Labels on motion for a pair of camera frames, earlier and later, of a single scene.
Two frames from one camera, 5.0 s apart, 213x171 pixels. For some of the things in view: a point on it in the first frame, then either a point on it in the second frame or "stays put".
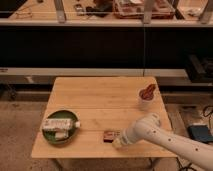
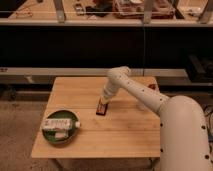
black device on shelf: x=101 y=9 stays put
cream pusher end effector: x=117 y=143 → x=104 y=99
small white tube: x=61 y=135 stays put
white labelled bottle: x=61 y=124 stays put
